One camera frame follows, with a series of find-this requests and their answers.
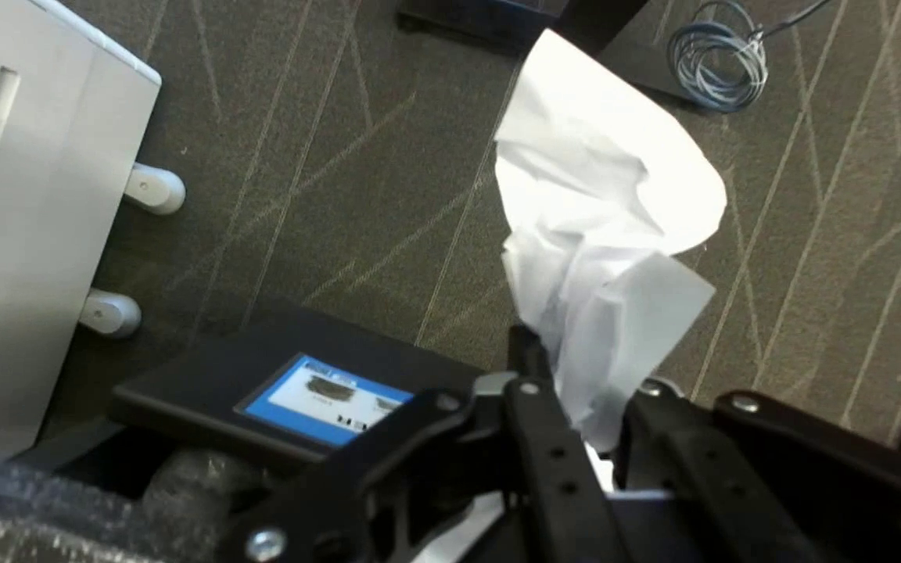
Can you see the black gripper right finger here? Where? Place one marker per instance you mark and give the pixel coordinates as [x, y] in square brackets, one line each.
[783, 478]

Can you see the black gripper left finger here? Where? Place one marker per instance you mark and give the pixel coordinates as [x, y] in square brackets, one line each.
[533, 457]

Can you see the plain white tissue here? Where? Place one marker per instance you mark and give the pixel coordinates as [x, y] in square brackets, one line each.
[596, 188]

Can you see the black bin cabinet door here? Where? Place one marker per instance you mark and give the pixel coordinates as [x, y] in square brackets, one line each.
[220, 363]

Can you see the blue sign with up arrow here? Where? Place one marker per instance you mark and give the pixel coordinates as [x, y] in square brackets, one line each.
[319, 402]

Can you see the black stand foot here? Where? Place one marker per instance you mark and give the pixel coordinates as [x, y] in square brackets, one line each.
[491, 18]

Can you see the white printer caster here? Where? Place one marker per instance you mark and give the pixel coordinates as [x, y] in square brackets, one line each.
[155, 188]
[109, 313]

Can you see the white office printer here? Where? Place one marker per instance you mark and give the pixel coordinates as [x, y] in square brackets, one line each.
[31, 207]

